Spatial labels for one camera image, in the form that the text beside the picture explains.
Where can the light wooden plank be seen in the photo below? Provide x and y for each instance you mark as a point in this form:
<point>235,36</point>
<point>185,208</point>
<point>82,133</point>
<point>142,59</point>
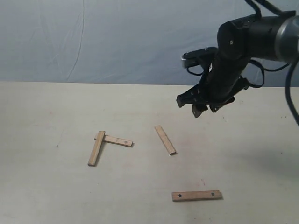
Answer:
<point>96,149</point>

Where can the wood block with two holes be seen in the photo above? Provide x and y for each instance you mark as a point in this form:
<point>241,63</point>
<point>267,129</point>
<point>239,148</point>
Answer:
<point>118,141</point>

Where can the wooden stick with two holes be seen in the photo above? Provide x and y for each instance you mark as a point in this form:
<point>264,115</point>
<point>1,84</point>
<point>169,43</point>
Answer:
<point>196,195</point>

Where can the blue-grey backdrop cloth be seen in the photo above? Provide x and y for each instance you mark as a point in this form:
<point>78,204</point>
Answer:
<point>108,41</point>

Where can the plain wooden stick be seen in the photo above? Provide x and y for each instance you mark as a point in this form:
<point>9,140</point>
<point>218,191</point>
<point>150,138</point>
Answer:
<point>165,140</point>

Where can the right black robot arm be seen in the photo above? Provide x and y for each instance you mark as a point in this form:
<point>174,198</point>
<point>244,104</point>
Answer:
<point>239,41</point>

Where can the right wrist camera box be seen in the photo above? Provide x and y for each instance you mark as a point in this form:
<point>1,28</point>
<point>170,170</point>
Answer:
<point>202,57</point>

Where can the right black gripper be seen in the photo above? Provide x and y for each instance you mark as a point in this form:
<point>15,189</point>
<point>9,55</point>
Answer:
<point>217,87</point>

